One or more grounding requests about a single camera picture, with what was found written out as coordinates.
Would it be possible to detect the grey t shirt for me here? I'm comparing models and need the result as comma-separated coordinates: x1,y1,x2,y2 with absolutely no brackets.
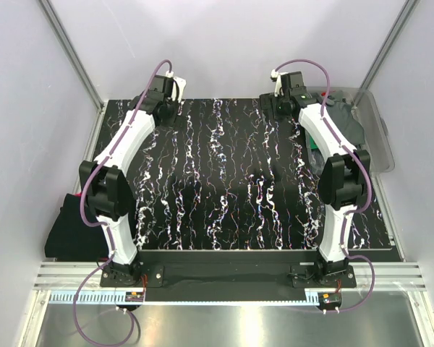
326,90,365,147

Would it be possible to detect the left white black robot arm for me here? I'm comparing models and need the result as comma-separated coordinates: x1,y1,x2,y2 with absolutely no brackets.
79,73,187,286

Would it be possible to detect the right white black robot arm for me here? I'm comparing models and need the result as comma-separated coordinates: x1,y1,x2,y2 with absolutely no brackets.
260,70,372,287

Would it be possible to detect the green t shirt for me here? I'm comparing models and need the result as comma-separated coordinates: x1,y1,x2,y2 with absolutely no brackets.
305,131,318,150

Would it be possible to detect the clear plastic bin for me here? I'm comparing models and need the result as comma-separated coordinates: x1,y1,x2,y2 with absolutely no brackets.
303,85,396,178

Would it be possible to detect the black marble pattern mat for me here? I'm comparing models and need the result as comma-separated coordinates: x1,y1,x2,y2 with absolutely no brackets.
59,97,402,263

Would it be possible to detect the black folded t shirt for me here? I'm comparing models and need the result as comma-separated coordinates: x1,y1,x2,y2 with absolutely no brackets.
44,194,109,262

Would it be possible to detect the left small connector board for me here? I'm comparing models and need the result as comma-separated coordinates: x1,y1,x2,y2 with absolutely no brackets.
125,291,145,302

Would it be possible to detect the small connector board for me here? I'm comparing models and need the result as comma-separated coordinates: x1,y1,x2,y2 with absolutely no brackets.
125,291,145,302
318,291,342,313

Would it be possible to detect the right small connector board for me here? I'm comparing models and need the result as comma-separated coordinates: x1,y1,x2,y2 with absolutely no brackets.
318,291,342,313

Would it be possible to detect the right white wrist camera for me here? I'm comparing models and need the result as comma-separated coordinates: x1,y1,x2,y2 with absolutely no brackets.
270,69,286,98

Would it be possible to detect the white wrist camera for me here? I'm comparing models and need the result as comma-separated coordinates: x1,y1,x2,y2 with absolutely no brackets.
165,72,187,103
270,69,286,98

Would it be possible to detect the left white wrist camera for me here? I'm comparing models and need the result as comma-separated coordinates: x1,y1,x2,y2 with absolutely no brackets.
165,72,187,103

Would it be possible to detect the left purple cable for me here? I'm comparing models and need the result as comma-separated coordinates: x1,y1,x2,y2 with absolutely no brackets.
73,59,174,344

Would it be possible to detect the left aluminium frame post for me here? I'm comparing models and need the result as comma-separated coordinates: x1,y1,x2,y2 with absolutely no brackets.
37,0,104,112

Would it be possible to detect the aluminium frame post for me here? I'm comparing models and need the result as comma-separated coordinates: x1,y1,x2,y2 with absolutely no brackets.
359,0,420,90
37,0,104,112

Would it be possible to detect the right aluminium frame post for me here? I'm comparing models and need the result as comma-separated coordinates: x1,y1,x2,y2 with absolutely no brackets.
359,0,420,90

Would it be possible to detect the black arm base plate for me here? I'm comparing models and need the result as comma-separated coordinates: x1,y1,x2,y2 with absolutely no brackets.
101,250,357,304

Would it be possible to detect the right white cable duct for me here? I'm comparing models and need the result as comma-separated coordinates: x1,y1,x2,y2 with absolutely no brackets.
305,288,321,306

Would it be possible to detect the white cable duct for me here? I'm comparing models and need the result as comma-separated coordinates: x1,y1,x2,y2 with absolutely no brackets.
305,288,321,306
49,291,142,305

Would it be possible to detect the front aluminium rail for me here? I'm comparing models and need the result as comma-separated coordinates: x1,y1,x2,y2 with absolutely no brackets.
35,262,426,291

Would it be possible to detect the left white cable duct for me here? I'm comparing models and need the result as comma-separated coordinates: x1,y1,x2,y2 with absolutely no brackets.
49,291,142,305

